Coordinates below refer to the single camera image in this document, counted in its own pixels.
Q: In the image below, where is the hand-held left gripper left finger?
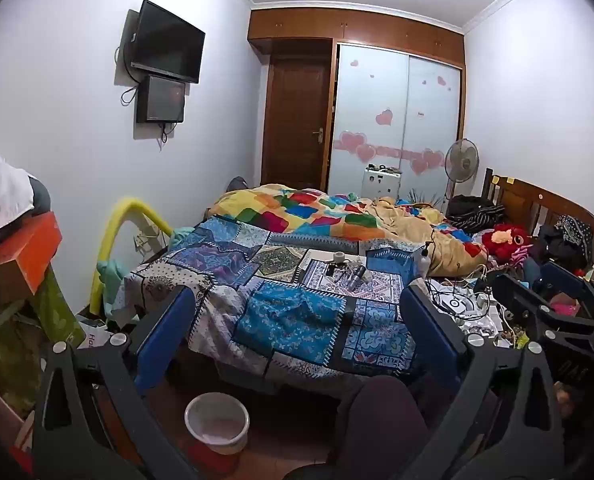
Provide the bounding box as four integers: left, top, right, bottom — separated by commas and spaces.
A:
31, 285, 202, 480

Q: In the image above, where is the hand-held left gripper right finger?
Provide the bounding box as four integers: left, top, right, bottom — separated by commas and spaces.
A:
399, 280, 565, 480

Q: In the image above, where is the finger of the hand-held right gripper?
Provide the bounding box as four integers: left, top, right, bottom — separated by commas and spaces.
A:
537, 260, 594, 312
491, 274, 594, 357

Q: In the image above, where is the white plastic waste bin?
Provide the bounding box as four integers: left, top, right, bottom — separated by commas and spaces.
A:
184, 392, 251, 476

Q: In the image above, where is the white box with round print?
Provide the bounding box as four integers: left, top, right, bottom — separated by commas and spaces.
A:
434, 292, 478, 317

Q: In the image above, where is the dark patterned clothing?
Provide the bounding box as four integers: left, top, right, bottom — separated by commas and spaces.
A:
529, 215, 594, 271

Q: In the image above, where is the white plastic bag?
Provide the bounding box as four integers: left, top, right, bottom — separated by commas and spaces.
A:
77, 310, 138, 347

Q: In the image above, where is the red plush toy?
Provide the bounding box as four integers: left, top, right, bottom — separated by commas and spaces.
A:
481, 224, 530, 261

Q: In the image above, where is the white pump bottle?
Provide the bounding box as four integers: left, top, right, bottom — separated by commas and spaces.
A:
416, 242, 436, 279

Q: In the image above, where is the teal cloth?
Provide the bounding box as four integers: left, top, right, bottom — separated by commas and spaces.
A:
97, 259, 128, 322

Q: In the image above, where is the wooden bed headboard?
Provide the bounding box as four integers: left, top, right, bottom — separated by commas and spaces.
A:
482, 167, 594, 281

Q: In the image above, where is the black white striped cloth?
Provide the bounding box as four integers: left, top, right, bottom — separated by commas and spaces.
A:
452, 210, 508, 234

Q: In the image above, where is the person's dark trouser leg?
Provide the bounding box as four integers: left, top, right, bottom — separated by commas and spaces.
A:
333, 375, 428, 480

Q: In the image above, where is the black bag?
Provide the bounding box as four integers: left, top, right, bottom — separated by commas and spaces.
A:
448, 195, 498, 220

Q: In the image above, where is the blue patchwork bedsheet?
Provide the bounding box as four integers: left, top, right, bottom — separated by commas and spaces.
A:
127, 215, 432, 388

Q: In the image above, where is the green patterned bag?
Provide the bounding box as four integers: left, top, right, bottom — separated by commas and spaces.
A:
0, 265, 86, 417

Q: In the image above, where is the standing electric fan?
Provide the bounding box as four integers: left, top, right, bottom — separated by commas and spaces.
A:
444, 138, 480, 211

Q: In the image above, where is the colourful patch fleece blanket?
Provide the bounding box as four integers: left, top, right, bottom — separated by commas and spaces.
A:
212, 185, 488, 277

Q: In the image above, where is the white hard case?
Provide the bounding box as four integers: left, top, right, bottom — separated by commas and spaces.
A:
363, 165, 402, 198

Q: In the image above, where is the orange box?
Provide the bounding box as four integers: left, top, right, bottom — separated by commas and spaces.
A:
0, 211, 62, 297

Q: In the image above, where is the dark round object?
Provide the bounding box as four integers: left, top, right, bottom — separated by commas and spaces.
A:
29, 175, 52, 217

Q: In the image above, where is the frosted wardrobe sliding door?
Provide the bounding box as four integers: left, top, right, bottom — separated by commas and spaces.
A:
329, 42, 410, 201
399, 55, 462, 206

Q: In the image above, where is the group of pink heart stickers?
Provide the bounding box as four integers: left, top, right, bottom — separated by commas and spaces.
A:
334, 57, 452, 176

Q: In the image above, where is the brown wooden door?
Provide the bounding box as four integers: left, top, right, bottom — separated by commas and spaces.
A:
262, 40, 335, 191

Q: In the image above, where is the wooden overhead cabinet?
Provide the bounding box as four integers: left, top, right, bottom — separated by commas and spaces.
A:
248, 7, 465, 68

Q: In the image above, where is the tangle of white cables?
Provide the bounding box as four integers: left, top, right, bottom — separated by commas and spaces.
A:
426, 269, 510, 333

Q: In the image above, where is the yellow foam bed rail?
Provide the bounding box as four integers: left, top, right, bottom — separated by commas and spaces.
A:
89, 197, 175, 318

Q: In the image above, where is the black wall monitor box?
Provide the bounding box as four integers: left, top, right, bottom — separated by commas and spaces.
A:
136, 75, 186, 125

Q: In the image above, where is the black television cable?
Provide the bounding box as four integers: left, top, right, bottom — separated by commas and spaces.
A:
115, 45, 138, 107

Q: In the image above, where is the black wall television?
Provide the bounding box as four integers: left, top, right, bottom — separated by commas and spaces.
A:
129, 0, 206, 85

